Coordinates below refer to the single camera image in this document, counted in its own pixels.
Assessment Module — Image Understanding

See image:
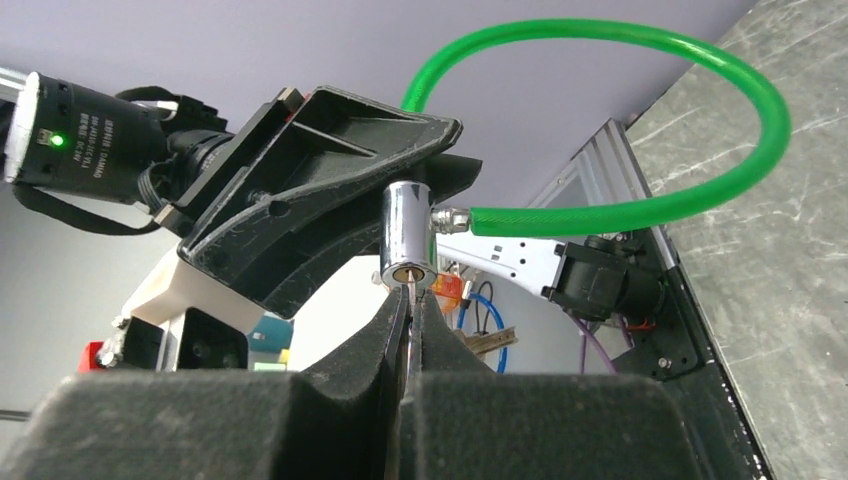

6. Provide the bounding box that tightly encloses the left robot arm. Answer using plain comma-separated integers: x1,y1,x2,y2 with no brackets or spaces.
1,72,482,318

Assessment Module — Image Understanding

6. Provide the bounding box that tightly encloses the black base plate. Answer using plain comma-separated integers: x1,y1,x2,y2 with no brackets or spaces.
614,228,774,479

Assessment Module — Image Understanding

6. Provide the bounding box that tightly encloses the green cable lock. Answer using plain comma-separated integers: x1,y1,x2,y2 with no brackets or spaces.
380,18,794,290

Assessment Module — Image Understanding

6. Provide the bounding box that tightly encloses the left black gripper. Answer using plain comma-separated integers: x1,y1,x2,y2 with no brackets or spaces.
153,86,462,317

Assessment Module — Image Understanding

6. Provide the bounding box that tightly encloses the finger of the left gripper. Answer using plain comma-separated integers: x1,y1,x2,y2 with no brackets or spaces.
411,153,483,203

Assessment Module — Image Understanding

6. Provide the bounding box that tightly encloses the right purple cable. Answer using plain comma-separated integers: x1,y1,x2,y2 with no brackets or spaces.
569,315,619,376

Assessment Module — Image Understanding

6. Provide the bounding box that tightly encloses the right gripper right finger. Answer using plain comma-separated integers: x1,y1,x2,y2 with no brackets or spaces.
397,290,700,479

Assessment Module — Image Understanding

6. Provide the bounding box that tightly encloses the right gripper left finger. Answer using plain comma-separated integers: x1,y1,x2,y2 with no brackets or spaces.
1,287,410,479

